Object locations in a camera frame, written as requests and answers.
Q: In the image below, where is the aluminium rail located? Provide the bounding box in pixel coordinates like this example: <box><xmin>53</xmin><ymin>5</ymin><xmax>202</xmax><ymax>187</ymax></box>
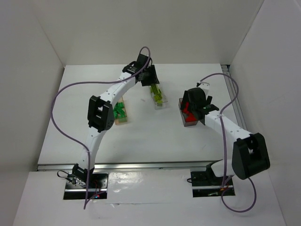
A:
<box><xmin>37</xmin><ymin>161</ymin><xmax>214</xmax><ymax>171</ymax></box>
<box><xmin>221</xmin><ymin>65</ymin><xmax>247</xmax><ymax>130</ymax></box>

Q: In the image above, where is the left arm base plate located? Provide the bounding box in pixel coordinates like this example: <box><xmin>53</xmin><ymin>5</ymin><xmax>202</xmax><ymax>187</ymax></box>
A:
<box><xmin>57</xmin><ymin>170</ymin><xmax>109</xmax><ymax>200</ymax></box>

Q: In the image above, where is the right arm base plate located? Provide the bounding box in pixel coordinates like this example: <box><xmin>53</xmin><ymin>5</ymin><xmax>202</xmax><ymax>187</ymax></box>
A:
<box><xmin>187</xmin><ymin>171</ymin><xmax>235</xmax><ymax>198</ymax></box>

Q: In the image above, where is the aluminium rail front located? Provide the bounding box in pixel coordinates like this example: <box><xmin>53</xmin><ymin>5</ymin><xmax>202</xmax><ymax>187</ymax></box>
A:
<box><xmin>37</xmin><ymin>161</ymin><xmax>214</xmax><ymax>171</ymax></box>

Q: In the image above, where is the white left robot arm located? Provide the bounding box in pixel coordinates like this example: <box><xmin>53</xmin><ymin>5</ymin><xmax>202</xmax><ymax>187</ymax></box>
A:
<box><xmin>72</xmin><ymin>53</ymin><xmax>151</xmax><ymax>188</ymax></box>

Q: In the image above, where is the aluminium rail right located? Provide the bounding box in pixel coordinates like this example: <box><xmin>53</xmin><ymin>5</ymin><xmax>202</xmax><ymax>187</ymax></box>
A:
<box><xmin>221</xmin><ymin>65</ymin><xmax>247</xmax><ymax>130</ymax></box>

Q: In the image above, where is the red lego brick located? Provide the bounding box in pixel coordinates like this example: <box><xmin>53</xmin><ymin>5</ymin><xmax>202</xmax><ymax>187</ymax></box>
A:
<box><xmin>181</xmin><ymin>102</ymin><xmax>190</xmax><ymax>114</ymax></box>
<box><xmin>182</xmin><ymin>112</ymin><xmax>197</xmax><ymax>122</ymax></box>

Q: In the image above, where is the green sloped lego brick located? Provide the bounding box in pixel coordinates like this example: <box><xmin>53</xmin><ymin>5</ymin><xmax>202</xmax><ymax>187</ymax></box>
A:
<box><xmin>114</xmin><ymin>102</ymin><xmax>124</xmax><ymax>111</ymax></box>

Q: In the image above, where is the dark grey transparent container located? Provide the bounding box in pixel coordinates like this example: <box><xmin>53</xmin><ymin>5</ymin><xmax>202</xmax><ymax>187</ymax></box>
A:
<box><xmin>178</xmin><ymin>98</ymin><xmax>198</xmax><ymax>127</ymax></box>

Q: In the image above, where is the green four-stud lego brick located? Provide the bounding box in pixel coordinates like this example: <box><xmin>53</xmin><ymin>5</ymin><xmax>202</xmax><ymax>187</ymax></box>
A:
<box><xmin>113</xmin><ymin>109</ymin><xmax>126</xmax><ymax>119</ymax></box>

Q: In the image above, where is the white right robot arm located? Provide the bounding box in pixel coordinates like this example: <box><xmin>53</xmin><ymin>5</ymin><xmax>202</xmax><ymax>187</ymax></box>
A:
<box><xmin>181</xmin><ymin>87</ymin><xmax>270</xmax><ymax>180</ymax></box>

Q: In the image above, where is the clear transparent container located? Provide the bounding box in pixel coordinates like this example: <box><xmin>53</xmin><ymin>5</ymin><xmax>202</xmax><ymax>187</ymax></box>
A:
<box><xmin>149</xmin><ymin>84</ymin><xmax>169</xmax><ymax>110</ymax></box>

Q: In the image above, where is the orange transparent container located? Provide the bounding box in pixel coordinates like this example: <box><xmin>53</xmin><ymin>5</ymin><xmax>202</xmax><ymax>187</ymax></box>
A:
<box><xmin>113</xmin><ymin>97</ymin><xmax>128</xmax><ymax>125</ymax></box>

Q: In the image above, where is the lime lego brick small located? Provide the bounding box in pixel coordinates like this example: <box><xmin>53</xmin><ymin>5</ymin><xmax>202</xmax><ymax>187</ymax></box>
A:
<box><xmin>151</xmin><ymin>84</ymin><xmax>161</xmax><ymax>95</ymax></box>

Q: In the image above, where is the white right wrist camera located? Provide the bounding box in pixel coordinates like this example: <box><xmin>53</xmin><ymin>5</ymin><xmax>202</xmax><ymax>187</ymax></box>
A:
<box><xmin>196</xmin><ymin>81</ymin><xmax>210</xmax><ymax>91</ymax></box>

